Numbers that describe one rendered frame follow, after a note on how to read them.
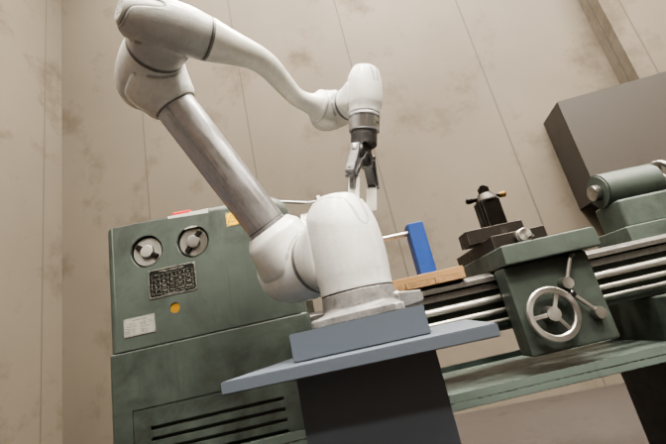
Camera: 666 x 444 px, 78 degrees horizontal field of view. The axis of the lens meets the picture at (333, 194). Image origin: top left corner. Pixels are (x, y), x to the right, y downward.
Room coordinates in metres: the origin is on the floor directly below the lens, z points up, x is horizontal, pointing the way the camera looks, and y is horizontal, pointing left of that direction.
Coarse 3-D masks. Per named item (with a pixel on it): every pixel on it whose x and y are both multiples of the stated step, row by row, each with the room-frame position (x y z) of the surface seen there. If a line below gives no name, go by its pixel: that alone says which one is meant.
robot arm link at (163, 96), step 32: (128, 64) 0.75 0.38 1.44; (128, 96) 0.83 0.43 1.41; (160, 96) 0.80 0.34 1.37; (192, 96) 0.86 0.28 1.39; (192, 128) 0.85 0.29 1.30; (192, 160) 0.89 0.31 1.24; (224, 160) 0.89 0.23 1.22; (224, 192) 0.91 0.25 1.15; (256, 192) 0.93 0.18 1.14; (256, 224) 0.94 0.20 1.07; (288, 224) 0.95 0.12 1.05; (256, 256) 0.97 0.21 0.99; (288, 256) 0.94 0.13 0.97; (288, 288) 0.98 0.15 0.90
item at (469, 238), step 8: (504, 224) 1.45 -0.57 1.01; (512, 224) 1.45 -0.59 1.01; (520, 224) 1.45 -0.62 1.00; (472, 232) 1.44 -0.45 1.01; (480, 232) 1.44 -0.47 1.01; (488, 232) 1.44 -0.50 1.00; (496, 232) 1.44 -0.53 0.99; (504, 232) 1.45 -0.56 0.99; (464, 240) 1.48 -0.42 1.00; (472, 240) 1.44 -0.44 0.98; (480, 240) 1.44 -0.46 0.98; (464, 248) 1.51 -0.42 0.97; (472, 248) 1.54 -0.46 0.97
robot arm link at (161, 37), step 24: (120, 0) 0.65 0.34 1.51; (144, 0) 0.64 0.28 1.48; (168, 0) 0.66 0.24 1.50; (120, 24) 0.65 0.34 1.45; (144, 24) 0.65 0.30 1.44; (168, 24) 0.67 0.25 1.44; (192, 24) 0.69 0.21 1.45; (144, 48) 0.70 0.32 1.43; (168, 48) 0.71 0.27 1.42; (192, 48) 0.73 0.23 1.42
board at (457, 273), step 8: (432, 272) 1.38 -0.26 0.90; (440, 272) 1.38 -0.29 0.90; (448, 272) 1.39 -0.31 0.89; (456, 272) 1.39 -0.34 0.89; (464, 272) 1.39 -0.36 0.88; (392, 280) 1.38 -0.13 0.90; (400, 280) 1.38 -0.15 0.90; (408, 280) 1.38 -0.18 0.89; (416, 280) 1.38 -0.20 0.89; (424, 280) 1.38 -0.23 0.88; (432, 280) 1.38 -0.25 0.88; (440, 280) 1.38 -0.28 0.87; (448, 280) 1.39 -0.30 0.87; (400, 288) 1.38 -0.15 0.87; (408, 288) 1.38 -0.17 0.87; (416, 288) 1.41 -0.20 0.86
